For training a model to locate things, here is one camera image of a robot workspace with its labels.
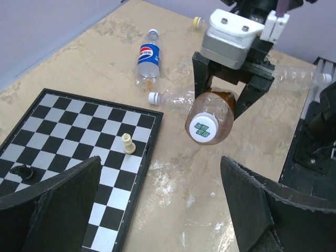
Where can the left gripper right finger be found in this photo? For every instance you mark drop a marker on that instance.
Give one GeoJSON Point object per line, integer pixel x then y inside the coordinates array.
{"type": "Point", "coordinates": [269, 216]}

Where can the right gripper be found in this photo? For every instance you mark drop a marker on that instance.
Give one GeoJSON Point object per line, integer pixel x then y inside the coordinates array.
{"type": "Point", "coordinates": [256, 72]}

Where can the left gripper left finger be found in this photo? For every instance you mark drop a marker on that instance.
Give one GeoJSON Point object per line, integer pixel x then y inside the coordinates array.
{"type": "Point", "coordinates": [51, 215]}

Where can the amber drink bottle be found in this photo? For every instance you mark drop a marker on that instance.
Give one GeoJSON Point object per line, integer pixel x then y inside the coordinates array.
{"type": "Point", "coordinates": [219, 103]}

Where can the white bottle cap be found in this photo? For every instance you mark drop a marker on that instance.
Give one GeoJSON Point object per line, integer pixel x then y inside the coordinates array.
{"type": "Point", "coordinates": [203, 127]}

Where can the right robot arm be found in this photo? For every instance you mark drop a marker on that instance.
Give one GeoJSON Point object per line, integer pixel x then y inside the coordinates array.
{"type": "Point", "coordinates": [260, 9]}

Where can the clear empty bottle centre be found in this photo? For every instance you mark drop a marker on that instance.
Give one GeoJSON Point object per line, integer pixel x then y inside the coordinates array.
{"type": "Point", "coordinates": [174, 99]}

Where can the clear crushed bottle right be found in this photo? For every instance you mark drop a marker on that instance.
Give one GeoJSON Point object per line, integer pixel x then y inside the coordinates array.
{"type": "Point", "coordinates": [297, 78]}

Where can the yellow cap clear bottle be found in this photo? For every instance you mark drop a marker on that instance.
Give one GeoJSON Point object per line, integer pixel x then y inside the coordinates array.
{"type": "Point", "coordinates": [199, 23]}

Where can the pepsi label bottle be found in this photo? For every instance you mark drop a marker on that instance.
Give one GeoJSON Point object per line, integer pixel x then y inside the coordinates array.
{"type": "Point", "coordinates": [149, 59]}

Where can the black chess piece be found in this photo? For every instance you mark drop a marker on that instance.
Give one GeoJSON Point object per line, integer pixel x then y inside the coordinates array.
{"type": "Point", "coordinates": [24, 172]}

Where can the black white chessboard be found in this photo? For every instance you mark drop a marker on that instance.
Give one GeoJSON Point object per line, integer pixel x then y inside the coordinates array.
{"type": "Point", "coordinates": [61, 130]}

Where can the white chess piece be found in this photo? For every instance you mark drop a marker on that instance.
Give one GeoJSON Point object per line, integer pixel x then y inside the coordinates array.
{"type": "Point", "coordinates": [128, 146]}

